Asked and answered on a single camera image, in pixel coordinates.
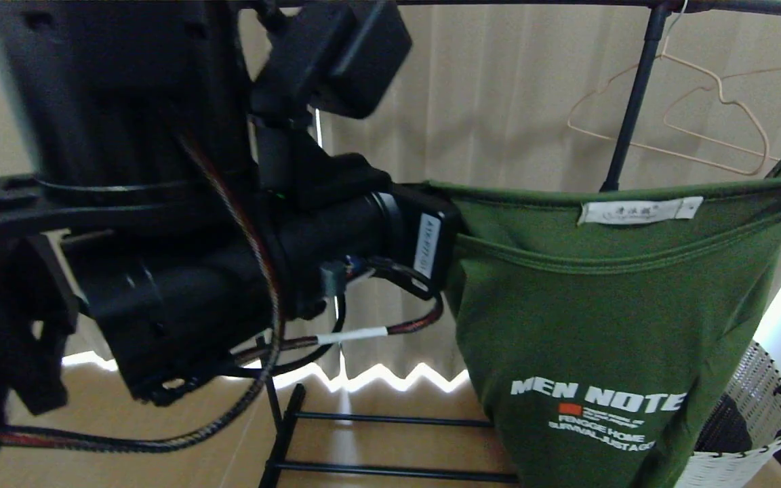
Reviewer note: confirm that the pink clothes hanger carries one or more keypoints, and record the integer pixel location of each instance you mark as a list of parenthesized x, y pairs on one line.
[(702, 135), (767, 146)]

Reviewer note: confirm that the green printed t-shirt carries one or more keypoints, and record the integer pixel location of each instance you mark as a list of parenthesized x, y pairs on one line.
[(601, 312)]

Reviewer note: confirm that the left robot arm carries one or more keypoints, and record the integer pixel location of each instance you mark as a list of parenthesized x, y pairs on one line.
[(112, 88)]

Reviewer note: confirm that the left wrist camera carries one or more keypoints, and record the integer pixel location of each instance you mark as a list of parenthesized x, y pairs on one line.
[(343, 54)]

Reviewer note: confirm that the white laundry basket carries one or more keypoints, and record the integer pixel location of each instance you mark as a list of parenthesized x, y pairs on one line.
[(767, 400)]

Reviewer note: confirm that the black clothes rack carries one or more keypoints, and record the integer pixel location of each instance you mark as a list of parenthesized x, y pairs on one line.
[(634, 102)]

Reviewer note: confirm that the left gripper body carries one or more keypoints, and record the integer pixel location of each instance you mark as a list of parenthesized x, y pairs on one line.
[(336, 251)]

